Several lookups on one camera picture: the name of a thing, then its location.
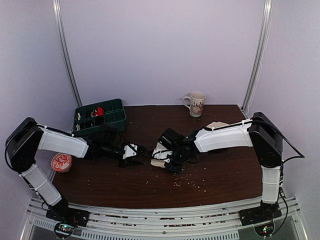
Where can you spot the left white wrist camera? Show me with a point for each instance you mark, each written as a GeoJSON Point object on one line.
{"type": "Point", "coordinates": [130, 150]}

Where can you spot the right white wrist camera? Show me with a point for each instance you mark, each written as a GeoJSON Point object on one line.
{"type": "Point", "coordinates": [161, 154]}

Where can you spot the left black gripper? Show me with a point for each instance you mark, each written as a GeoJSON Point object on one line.
{"type": "Point", "coordinates": [129, 162]}

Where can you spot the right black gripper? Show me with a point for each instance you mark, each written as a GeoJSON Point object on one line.
{"type": "Point", "coordinates": [176, 170]}

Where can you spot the white patterned ceramic mug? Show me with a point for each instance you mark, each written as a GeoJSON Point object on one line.
{"type": "Point", "coordinates": [195, 103]}

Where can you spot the right aluminium frame post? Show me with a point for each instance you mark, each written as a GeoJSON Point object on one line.
{"type": "Point", "coordinates": [258, 59]}

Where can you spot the left aluminium frame post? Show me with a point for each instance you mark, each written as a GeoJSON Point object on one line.
{"type": "Point", "coordinates": [65, 52]}

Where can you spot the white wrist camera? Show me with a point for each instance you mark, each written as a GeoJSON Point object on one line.
{"type": "Point", "coordinates": [161, 154]}
{"type": "Point", "coordinates": [130, 150]}

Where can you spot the cream underwear navy trim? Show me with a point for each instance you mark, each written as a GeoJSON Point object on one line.
{"type": "Point", "coordinates": [217, 124]}

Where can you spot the aluminium frame post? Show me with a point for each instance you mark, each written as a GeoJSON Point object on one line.
{"type": "Point", "coordinates": [65, 52]}
{"type": "Point", "coordinates": [258, 59]}

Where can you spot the cream boxer underwear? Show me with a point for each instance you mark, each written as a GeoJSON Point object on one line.
{"type": "Point", "coordinates": [158, 163]}

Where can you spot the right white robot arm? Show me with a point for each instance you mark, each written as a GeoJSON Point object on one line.
{"type": "Point", "coordinates": [257, 132]}

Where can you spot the green compartment tray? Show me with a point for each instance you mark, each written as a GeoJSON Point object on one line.
{"type": "Point", "coordinates": [114, 114]}

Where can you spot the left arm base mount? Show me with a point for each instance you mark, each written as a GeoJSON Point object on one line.
{"type": "Point", "coordinates": [74, 217]}

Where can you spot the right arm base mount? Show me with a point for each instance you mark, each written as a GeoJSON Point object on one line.
{"type": "Point", "coordinates": [258, 214]}

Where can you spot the red item in tray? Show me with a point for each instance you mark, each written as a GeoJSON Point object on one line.
{"type": "Point", "coordinates": [97, 112]}

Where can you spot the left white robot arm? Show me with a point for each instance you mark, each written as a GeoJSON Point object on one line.
{"type": "Point", "coordinates": [30, 137]}

